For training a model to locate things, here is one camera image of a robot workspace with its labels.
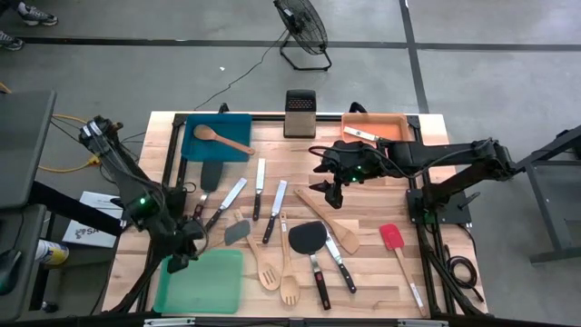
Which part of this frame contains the pointed knife black handle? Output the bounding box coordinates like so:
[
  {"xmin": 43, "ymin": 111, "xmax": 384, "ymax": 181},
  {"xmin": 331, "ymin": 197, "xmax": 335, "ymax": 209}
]
[{"xmin": 324, "ymin": 231, "xmax": 358, "ymax": 294}]

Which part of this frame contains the silver bracket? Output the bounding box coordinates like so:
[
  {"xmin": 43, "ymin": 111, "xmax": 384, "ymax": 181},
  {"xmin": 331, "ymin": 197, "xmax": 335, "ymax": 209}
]
[
  {"xmin": 397, "ymin": 319, "xmax": 451, "ymax": 327},
  {"xmin": 143, "ymin": 317, "xmax": 197, "ymax": 327}
]

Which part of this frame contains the gray spatula wooden handle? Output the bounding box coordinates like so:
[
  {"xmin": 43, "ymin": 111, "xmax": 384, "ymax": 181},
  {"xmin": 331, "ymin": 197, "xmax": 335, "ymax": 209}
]
[{"xmin": 206, "ymin": 219, "xmax": 252, "ymax": 251}]

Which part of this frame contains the black crossbar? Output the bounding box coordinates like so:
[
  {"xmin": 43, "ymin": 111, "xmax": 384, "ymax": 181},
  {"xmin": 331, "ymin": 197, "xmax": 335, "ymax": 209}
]
[{"xmin": 0, "ymin": 311, "xmax": 581, "ymax": 327}]

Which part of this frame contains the gray side desk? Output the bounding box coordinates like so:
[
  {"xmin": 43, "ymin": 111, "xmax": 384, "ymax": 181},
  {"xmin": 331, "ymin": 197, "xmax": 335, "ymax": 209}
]
[{"xmin": 0, "ymin": 203, "xmax": 47, "ymax": 322}]

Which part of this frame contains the white printed box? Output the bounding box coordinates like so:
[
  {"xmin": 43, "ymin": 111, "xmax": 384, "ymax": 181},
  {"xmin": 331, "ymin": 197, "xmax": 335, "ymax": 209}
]
[{"xmin": 62, "ymin": 190, "xmax": 124, "ymax": 249}]

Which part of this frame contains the person's foot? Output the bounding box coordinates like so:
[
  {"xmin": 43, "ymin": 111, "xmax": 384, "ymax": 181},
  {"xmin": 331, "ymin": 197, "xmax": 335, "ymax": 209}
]
[
  {"xmin": 0, "ymin": 30, "xmax": 25, "ymax": 52},
  {"xmin": 17, "ymin": 2, "xmax": 59, "ymax": 26}
]

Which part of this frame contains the steel box grater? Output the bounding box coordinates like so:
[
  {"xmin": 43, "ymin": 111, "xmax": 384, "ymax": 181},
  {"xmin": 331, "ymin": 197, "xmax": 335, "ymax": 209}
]
[{"xmin": 283, "ymin": 89, "xmax": 318, "ymax": 139}]

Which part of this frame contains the printed-blade knife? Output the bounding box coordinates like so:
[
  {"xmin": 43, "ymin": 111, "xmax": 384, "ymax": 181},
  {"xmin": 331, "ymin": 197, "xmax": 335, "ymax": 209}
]
[{"xmin": 343, "ymin": 125, "xmax": 387, "ymax": 143}]

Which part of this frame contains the solid wooden spoon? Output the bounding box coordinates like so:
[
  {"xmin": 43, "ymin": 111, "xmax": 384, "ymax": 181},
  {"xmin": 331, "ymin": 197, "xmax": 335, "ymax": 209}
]
[{"xmin": 193, "ymin": 124, "xmax": 257, "ymax": 156}]

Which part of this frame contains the orange plastic bin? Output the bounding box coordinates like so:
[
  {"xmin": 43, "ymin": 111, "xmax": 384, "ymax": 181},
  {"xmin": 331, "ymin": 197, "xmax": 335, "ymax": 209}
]
[{"xmin": 340, "ymin": 112, "xmax": 412, "ymax": 155}]

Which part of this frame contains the black floor fan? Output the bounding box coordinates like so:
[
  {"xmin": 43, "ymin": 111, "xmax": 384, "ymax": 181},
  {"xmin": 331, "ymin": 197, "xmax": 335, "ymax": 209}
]
[{"xmin": 272, "ymin": 0, "xmax": 333, "ymax": 73}]

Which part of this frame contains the straight-blade knife black handle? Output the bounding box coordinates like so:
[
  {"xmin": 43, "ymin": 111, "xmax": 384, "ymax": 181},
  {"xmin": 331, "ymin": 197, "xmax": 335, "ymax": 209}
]
[
  {"xmin": 251, "ymin": 157, "xmax": 267, "ymax": 223},
  {"xmin": 202, "ymin": 176, "xmax": 249, "ymax": 234},
  {"xmin": 261, "ymin": 179, "xmax": 289, "ymax": 245}
]

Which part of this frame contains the angled wooden turner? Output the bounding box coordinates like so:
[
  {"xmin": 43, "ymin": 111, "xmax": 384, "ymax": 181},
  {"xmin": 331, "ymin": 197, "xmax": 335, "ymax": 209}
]
[{"xmin": 293, "ymin": 187, "xmax": 360, "ymax": 255}]

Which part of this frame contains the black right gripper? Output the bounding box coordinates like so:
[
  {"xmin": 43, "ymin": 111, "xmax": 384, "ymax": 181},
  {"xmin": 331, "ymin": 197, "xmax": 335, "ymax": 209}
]
[{"xmin": 311, "ymin": 139, "xmax": 380, "ymax": 211}]

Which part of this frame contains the yellow extension cable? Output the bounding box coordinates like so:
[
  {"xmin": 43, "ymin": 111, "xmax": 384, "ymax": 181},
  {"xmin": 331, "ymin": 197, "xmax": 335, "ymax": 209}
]
[{"xmin": 0, "ymin": 81, "xmax": 102, "ymax": 174}]

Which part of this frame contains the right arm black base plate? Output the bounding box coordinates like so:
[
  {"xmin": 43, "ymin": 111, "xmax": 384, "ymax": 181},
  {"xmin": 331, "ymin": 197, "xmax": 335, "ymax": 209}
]
[{"xmin": 406, "ymin": 187, "xmax": 473, "ymax": 224}]

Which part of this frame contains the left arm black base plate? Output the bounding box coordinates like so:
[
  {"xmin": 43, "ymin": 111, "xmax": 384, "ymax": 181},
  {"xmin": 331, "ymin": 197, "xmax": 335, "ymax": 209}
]
[{"xmin": 121, "ymin": 185, "xmax": 188, "ymax": 223}]

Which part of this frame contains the black metal stand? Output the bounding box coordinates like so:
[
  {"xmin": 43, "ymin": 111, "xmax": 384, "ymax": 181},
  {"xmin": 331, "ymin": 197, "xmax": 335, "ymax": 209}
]
[{"xmin": 500, "ymin": 124, "xmax": 581, "ymax": 265}]

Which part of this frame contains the black table frame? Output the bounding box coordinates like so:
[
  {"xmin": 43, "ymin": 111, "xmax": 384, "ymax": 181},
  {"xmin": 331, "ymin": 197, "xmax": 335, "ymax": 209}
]
[{"xmin": 108, "ymin": 112, "xmax": 487, "ymax": 319}]

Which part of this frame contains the black fan power cable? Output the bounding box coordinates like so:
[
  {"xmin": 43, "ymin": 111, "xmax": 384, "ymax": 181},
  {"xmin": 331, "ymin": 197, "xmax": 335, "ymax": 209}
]
[{"xmin": 192, "ymin": 27, "xmax": 291, "ymax": 113}]

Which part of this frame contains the yellow white spray can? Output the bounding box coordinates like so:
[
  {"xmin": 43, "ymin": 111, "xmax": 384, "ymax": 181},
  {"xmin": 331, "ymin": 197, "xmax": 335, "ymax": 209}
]
[{"xmin": 34, "ymin": 239, "xmax": 70, "ymax": 266}]

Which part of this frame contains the red spatula wooden handle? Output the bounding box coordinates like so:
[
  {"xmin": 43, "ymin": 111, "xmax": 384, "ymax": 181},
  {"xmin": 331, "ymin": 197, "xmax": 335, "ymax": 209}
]
[{"xmin": 379, "ymin": 223, "xmax": 428, "ymax": 318}]

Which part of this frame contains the black diagonal bar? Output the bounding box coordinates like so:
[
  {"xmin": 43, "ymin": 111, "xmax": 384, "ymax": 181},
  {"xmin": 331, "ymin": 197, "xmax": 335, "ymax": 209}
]
[{"xmin": 29, "ymin": 180, "xmax": 124, "ymax": 237}]

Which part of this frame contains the slotted wooden spoon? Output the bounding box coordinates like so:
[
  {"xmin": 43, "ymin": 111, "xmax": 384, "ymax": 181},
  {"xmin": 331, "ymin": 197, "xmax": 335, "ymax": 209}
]
[{"xmin": 278, "ymin": 211, "xmax": 301, "ymax": 306}]

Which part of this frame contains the black computer mouse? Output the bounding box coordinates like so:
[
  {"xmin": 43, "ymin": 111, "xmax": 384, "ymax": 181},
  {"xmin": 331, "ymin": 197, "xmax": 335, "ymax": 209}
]
[{"xmin": 0, "ymin": 248, "xmax": 23, "ymax": 296}]

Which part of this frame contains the blue plastic bin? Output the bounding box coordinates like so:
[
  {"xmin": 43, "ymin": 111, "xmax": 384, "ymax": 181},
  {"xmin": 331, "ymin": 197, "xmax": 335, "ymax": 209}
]
[{"xmin": 180, "ymin": 113, "xmax": 253, "ymax": 164}]

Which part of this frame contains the black coiled cable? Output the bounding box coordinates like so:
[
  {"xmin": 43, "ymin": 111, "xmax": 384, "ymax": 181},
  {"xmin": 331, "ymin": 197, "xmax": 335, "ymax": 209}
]
[{"xmin": 443, "ymin": 243, "xmax": 486, "ymax": 303}]

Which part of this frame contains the slotted wooden turner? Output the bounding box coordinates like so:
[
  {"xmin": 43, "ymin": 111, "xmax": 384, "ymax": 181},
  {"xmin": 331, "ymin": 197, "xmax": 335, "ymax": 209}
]
[{"xmin": 233, "ymin": 208, "xmax": 282, "ymax": 292}]

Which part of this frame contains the green plastic bin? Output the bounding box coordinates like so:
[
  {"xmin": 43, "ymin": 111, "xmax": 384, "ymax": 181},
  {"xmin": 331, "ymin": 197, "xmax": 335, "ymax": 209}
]
[{"xmin": 153, "ymin": 247, "xmax": 244, "ymax": 315}]

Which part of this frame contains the oval black nylon turner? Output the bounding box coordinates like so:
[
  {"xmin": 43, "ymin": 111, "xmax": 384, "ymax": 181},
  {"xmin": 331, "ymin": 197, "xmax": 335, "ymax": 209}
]
[{"xmin": 288, "ymin": 221, "xmax": 332, "ymax": 312}]

